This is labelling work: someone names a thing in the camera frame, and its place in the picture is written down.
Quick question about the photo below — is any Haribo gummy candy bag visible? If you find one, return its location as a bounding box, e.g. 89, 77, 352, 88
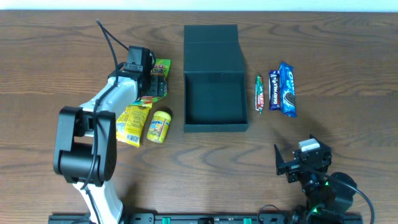
131, 59, 171, 105

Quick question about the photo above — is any blue Oreo cookie pack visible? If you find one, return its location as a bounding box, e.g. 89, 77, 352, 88
279, 62, 297, 118

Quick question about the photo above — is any yellow Hacks candy bag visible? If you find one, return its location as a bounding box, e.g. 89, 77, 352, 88
116, 103, 152, 147

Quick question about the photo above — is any yellow Mentos bottle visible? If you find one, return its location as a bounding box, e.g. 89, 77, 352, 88
146, 111, 171, 143

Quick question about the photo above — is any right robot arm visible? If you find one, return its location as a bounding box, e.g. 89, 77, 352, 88
274, 135, 361, 223

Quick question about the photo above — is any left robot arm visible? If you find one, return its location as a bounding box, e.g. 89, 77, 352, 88
49, 46, 160, 223

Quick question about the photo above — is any red green KitKat bar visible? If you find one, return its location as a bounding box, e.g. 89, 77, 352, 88
255, 75, 264, 114

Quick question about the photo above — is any dark green open box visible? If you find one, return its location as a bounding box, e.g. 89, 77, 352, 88
183, 24, 249, 133

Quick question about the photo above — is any purple Dairy Milk bar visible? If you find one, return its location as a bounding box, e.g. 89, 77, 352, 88
269, 70, 280, 111

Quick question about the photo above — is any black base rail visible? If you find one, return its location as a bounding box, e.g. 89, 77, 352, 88
48, 213, 363, 224

